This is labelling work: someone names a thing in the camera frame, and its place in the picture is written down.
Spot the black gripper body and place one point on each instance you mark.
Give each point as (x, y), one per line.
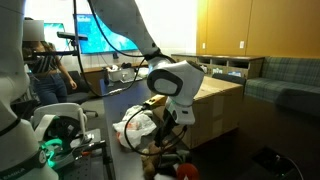
(166, 130)

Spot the white plastic bag orange print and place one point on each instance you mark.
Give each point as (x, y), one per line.
(133, 128)

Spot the red and green plush toy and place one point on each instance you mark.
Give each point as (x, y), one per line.
(188, 172)

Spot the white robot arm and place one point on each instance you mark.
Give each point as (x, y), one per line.
(116, 20)

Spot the large cardboard box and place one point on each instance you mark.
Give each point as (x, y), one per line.
(216, 110)

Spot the blue printed box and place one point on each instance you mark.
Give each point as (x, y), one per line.
(235, 73)

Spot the orange black clamp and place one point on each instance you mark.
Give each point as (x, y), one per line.
(95, 146)

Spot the white paper stack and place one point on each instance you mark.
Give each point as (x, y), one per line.
(142, 71)

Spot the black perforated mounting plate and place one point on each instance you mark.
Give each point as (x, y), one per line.
(90, 170)

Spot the black white printed label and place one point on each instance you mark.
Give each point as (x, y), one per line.
(204, 69)

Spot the white storage tray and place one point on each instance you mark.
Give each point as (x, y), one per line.
(120, 75)

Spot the green white printed label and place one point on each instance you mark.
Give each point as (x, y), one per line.
(217, 71)

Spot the dark bottle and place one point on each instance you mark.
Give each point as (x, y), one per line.
(106, 76)

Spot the dark grey chair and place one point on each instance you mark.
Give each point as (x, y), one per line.
(230, 79)

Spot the black office chair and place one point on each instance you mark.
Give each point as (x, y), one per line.
(80, 86)

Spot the woman in striped top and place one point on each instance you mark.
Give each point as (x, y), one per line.
(50, 80)

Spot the plaid sofa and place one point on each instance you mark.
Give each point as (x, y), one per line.
(286, 83)

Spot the smaller monitor screen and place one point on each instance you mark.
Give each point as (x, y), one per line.
(53, 33)

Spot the wall power outlet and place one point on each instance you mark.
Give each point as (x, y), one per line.
(241, 44)
(203, 45)

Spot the large wall monitor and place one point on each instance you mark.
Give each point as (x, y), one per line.
(90, 40)

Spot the black stereo camera bar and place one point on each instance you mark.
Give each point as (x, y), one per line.
(71, 36)

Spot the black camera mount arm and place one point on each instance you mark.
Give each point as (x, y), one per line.
(53, 52)

